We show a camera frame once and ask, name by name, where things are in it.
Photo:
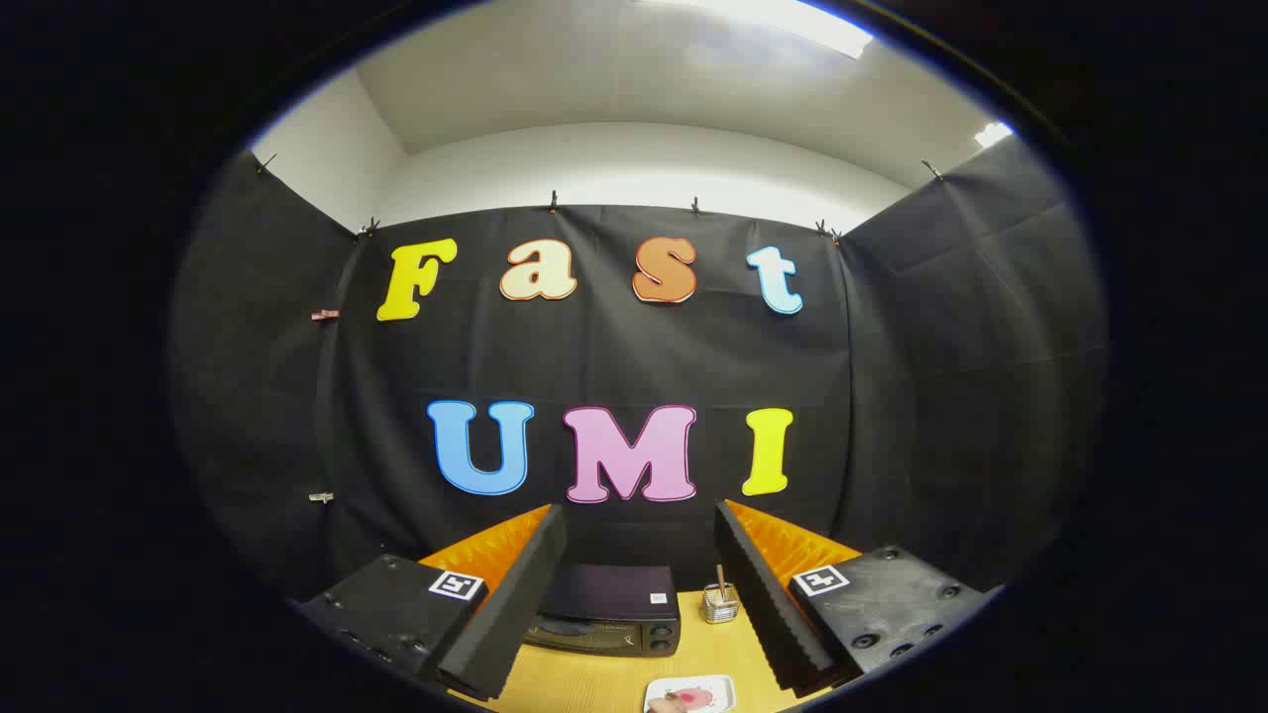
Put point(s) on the wooden stick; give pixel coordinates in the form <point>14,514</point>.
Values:
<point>721,579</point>

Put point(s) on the large ceiling light panel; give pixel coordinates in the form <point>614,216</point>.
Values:
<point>792,20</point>

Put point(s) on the small ceiling light panel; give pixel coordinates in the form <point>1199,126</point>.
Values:
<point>994,134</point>

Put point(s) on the row of black cloth clips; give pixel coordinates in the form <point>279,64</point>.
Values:
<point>554,202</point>

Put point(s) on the black backdrop cloth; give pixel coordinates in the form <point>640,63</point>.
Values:
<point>594,356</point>

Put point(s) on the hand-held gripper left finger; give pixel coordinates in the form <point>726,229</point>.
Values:
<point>515,604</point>

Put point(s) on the pink meat slice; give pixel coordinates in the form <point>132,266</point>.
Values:
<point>688,700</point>

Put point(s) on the black toaster oven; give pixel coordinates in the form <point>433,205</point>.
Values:
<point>614,594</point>

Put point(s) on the white square plate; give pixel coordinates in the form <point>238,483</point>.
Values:
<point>721,685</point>

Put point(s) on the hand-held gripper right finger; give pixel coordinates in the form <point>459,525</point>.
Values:
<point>763,604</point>

